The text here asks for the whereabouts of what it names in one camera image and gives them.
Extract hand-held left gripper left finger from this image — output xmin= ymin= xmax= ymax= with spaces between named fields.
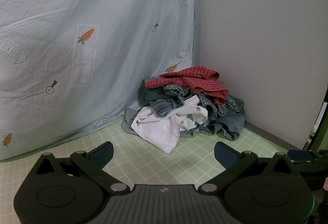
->
xmin=33 ymin=141 xmax=130 ymax=194

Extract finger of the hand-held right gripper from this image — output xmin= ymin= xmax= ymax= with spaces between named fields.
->
xmin=287 ymin=148 xmax=328 ymax=164

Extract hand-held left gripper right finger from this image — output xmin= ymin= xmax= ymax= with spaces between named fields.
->
xmin=201 ymin=141 xmax=299 ymax=193

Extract red checked cloth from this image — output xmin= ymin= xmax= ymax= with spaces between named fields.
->
xmin=144 ymin=66 xmax=229 ymax=105

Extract blue denim jeans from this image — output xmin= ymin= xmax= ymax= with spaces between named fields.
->
xmin=122 ymin=100 xmax=247 ymax=142

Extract dark object with white strip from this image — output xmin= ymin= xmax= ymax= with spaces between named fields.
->
xmin=302 ymin=100 xmax=328 ymax=153

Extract blue plaid shirt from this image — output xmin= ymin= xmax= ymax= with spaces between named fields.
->
xmin=154 ymin=84 xmax=245 ymax=123

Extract white shirt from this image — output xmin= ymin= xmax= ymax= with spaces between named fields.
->
xmin=131 ymin=94 xmax=208 ymax=154

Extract dark grey cloth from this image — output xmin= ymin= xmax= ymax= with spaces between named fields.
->
xmin=138 ymin=80 xmax=155 ymax=110

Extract carrot printed light blue sheet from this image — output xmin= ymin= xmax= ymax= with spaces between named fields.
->
xmin=0 ymin=0 xmax=197 ymax=163

